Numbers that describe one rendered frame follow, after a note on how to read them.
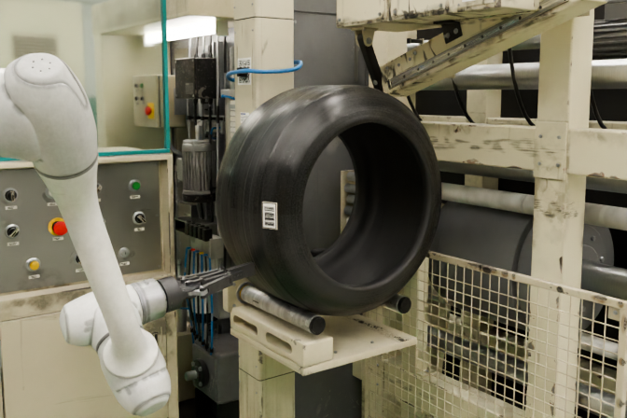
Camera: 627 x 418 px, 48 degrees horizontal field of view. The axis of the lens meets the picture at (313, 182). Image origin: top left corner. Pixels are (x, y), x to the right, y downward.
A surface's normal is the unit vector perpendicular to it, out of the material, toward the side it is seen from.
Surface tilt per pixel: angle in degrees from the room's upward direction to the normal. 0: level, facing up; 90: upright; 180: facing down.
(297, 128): 59
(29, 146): 131
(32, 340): 90
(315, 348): 90
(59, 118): 114
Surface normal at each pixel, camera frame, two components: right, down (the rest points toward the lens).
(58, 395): 0.58, 0.11
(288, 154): -0.13, -0.26
